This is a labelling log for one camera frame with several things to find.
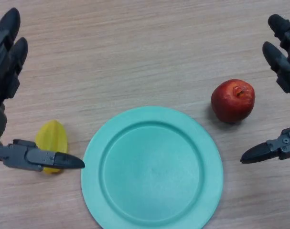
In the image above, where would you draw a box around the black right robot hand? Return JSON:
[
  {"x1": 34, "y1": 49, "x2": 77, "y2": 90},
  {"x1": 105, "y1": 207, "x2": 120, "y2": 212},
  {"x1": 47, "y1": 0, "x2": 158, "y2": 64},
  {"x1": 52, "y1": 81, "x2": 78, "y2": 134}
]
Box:
[{"x1": 240, "y1": 14, "x2": 290, "y2": 164}]

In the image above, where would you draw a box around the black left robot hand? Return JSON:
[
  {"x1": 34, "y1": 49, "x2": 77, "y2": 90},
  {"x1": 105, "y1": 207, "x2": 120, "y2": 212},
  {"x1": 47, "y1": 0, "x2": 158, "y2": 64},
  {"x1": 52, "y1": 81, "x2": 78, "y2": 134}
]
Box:
[{"x1": 0, "y1": 7, "x2": 85, "y2": 172}]

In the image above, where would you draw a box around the red apple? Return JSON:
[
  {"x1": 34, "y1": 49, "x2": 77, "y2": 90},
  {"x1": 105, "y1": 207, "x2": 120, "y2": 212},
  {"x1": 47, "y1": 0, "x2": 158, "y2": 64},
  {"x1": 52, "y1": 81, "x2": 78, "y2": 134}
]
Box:
[{"x1": 211, "y1": 79, "x2": 256, "y2": 124}]

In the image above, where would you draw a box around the green round plate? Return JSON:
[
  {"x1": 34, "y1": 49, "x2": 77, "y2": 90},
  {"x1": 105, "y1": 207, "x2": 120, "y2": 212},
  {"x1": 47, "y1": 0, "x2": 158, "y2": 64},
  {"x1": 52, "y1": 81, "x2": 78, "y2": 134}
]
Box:
[{"x1": 80, "y1": 106, "x2": 224, "y2": 229}]

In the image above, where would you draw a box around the yellow starfruit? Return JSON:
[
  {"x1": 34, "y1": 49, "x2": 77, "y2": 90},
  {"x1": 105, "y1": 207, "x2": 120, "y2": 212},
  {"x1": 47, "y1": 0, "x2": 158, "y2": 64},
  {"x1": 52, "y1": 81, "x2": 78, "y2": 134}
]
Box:
[{"x1": 34, "y1": 120, "x2": 70, "y2": 175}]

